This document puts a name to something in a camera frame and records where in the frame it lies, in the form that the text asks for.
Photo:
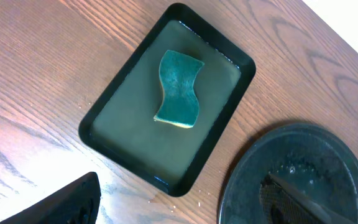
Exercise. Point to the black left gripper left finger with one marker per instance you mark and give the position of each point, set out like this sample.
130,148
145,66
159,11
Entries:
77,202

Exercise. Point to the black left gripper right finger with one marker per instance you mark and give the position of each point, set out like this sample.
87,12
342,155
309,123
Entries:
308,200

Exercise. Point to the green and yellow sponge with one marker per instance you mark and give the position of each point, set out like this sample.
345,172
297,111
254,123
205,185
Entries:
177,73

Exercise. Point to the black round tray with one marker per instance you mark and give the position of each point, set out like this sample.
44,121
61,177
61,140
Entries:
308,157

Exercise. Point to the black rectangular tray green liquid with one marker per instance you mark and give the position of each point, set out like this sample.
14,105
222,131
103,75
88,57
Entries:
121,124

